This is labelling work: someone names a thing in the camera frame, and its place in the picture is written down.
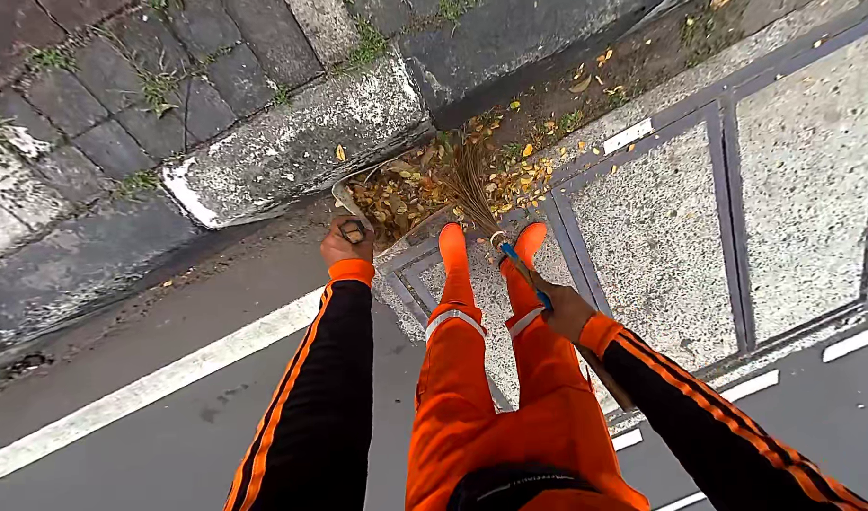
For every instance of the person's right hand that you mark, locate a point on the person's right hand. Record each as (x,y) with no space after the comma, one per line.
(570,314)

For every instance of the person's left hand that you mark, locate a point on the person's left hand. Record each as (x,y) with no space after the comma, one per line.
(333,248)

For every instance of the person's right fingers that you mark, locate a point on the person's right fingers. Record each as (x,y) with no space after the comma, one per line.
(556,294)

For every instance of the person's left fingers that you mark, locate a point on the person's left fingers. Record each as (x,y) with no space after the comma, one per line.
(340,224)

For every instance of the dustpan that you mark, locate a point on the dustpan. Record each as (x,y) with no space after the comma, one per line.
(354,231)

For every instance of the broom with brown bristles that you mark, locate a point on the broom with brown bristles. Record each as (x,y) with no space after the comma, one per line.
(476,202)

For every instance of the person's left forearm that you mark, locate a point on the person's left forearm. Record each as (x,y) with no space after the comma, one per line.
(334,369)

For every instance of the person's right forearm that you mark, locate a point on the person's right forearm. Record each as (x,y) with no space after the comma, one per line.
(697,419)

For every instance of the pile of fallen leaves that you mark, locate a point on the pile of fallen leaves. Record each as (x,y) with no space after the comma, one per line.
(413,188)

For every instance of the white-stained concrete curb block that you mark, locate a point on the white-stained concrete curb block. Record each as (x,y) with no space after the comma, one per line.
(292,145)

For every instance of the metal-framed concrete drain cover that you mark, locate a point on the metal-framed concrete drain cover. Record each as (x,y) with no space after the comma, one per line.
(810,184)
(654,241)

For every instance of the person's legs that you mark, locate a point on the person's legs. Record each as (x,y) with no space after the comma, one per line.
(462,397)

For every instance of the person's body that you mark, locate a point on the person's body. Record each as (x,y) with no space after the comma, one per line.
(523,490)

